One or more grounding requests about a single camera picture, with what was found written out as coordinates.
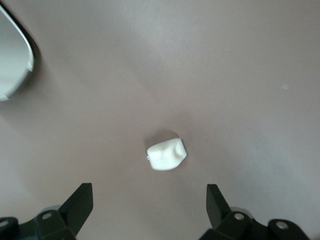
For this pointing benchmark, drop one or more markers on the small white steamed bun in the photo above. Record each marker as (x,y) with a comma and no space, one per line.
(166,156)

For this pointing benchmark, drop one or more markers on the brown table cover mat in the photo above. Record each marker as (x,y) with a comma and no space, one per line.
(225,75)

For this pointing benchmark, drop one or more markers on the cream rabbit print tray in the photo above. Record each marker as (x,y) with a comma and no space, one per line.
(10,62)

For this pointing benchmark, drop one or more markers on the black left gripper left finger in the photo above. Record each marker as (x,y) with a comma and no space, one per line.
(62,220)

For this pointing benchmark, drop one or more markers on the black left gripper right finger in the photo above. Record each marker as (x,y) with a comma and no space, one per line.
(225,225)

